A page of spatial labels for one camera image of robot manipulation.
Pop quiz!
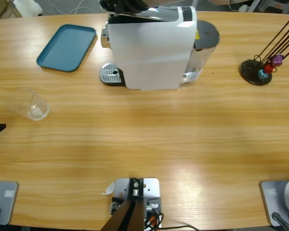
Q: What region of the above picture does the clear glass cup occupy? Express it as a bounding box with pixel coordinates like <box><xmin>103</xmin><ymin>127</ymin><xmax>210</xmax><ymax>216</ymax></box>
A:
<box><xmin>6</xmin><ymin>88</ymin><xmax>51</xmax><ymax>122</ymax></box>

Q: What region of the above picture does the white foam sheet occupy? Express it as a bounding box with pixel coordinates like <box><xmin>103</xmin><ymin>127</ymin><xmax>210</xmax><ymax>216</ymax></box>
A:
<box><xmin>13</xmin><ymin>0</ymin><xmax>43</xmax><ymax>17</ymax></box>

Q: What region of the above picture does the white block with dark post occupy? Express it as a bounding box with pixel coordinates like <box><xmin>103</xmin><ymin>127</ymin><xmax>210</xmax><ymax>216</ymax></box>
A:
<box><xmin>102</xmin><ymin>177</ymin><xmax>163</xmax><ymax>231</ymax></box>

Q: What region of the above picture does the white capsule coffee machine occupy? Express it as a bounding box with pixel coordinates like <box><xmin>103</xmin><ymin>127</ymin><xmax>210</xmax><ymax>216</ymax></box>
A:
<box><xmin>101</xmin><ymin>6</ymin><xmax>198</xmax><ymax>91</ymax></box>

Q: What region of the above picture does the teal plastic tray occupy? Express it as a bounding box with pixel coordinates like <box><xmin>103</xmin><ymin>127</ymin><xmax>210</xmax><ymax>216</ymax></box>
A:
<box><xmin>36</xmin><ymin>24</ymin><xmax>97</xmax><ymax>73</ymax></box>

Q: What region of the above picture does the chrome coffee machine lever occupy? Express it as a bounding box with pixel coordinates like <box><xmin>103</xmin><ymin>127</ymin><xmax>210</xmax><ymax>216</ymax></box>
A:
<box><xmin>108</xmin><ymin>6</ymin><xmax>179</xmax><ymax>22</ymax></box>

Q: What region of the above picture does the white paper tag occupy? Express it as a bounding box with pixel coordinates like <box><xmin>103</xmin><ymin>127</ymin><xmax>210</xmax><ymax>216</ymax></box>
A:
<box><xmin>101</xmin><ymin>181</ymin><xmax>116</xmax><ymax>195</ymax></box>

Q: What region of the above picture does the clear water tank black lid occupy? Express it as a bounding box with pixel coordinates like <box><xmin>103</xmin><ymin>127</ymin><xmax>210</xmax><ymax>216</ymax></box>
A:
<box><xmin>182</xmin><ymin>20</ymin><xmax>221</xmax><ymax>85</ymax></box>

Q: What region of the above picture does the dark red coffee capsule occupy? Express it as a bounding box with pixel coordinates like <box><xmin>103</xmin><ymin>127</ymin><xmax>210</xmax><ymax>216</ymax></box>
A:
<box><xmin>263</xmin><ymin>63</ymin><xmax>276</xmax><ymax>74</ymax></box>

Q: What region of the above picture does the black capsule holder with rods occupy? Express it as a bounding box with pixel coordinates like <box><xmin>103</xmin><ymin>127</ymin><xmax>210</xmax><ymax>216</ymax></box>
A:
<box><xmin>239</xmin><ymin>15</ymin><xmax>289</xmax><ymax>86</ymax></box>

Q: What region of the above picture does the purple coffee capsule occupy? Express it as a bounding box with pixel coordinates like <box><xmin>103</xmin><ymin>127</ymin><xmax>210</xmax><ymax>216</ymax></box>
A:
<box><xmin>272</xmin><ymin>54</ymin><xmax>284</xmax><ymax>66</ymax></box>

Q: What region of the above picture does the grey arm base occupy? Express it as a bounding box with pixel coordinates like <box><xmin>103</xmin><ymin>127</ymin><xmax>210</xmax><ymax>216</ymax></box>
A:
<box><xmin>259</xmin><ymin>177</ymin><xmax>289</xmax><ymax>227</ymax></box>
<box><xmin>0</xmin><ymin>180</ymin><xmax>19</xmax><ymax>226</ymax></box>

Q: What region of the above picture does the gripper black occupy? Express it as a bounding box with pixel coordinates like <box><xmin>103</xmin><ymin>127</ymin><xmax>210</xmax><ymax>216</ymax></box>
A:
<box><xmin>99</xmin><ymin>0</ymin><xmax>147</xmax><ymax>13</ymax></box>

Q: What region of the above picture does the metal drip tray grate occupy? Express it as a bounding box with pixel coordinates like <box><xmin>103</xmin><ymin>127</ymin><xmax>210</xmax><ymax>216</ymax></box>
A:
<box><xmin>99</xmin><ymin>62</ymin><xmax>122</xmax><ymax>85</ymax></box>

